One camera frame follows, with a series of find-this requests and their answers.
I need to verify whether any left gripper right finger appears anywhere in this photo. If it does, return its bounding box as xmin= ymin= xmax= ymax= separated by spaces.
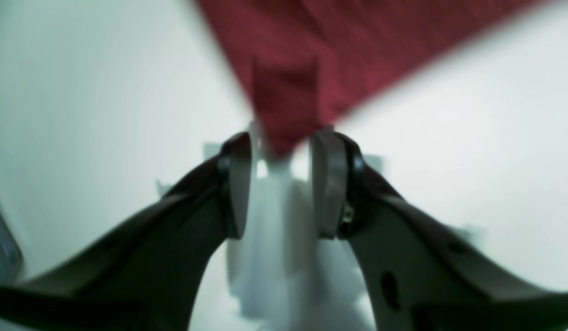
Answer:
xmin=311 ymin=129 xmax=568 ymax=331

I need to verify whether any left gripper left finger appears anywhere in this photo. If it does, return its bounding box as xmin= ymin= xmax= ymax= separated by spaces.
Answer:
xmin=0 ymin=132 xmax=252 ymax=331

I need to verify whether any dark red long-sleeve shirt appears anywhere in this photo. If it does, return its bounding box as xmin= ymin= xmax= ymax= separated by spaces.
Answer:
xmin=197 ymin=0 xmax=534 ymax=155

